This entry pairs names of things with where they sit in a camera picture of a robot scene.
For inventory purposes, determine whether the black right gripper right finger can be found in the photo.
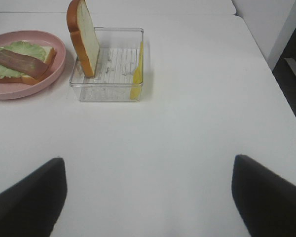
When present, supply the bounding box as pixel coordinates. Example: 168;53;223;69
231;155;296;237

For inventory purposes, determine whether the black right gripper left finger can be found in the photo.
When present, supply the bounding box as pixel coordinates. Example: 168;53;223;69
0;158;67;237

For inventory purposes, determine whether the green lettuce leaf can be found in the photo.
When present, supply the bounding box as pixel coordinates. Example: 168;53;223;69
0;41;50;79

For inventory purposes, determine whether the bacon strip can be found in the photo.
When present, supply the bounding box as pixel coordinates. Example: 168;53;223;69
0;49;49;79

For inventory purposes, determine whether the bread slice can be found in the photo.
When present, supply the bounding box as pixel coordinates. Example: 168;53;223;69
0;46;56;85
66;0;100;77

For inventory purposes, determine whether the yellow cheese slice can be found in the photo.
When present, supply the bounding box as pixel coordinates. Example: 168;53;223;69
130;41;144;100

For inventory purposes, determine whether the pink round plate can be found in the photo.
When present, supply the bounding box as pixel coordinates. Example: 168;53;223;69
0;30;66;100

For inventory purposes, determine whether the clear right plastic container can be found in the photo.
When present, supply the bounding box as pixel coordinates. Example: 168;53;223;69
70;27;144;101

